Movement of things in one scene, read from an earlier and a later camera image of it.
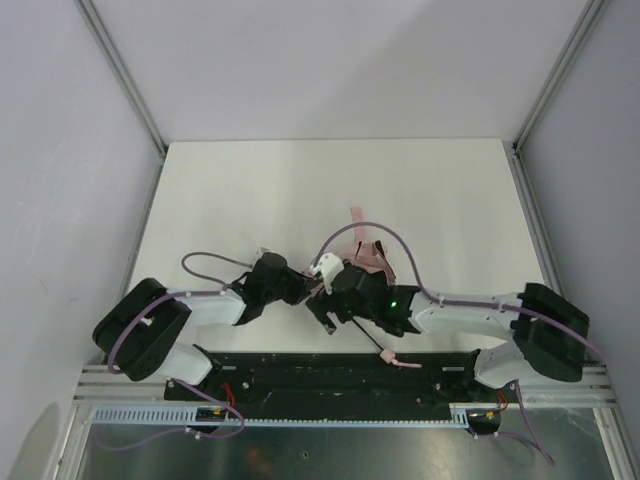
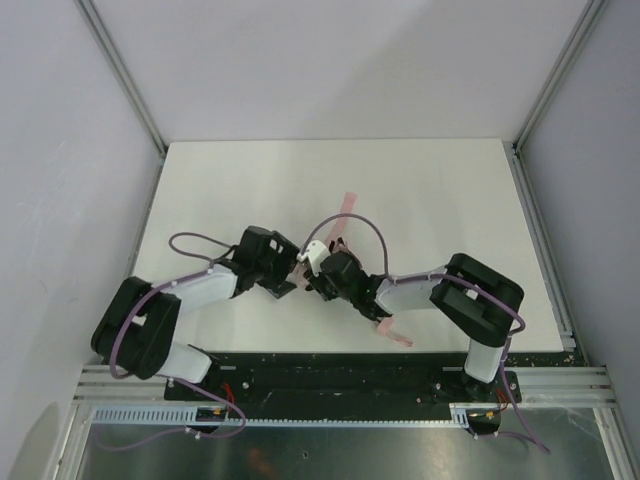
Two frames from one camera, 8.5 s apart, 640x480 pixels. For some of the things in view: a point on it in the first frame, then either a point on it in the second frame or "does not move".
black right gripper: [327, 306] to [316, 282]
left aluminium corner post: [119, 65] does not move
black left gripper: [296, 288] to [284, 267]
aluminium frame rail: [594, 390] does not move
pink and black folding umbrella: [359, 251] to [301, 274]
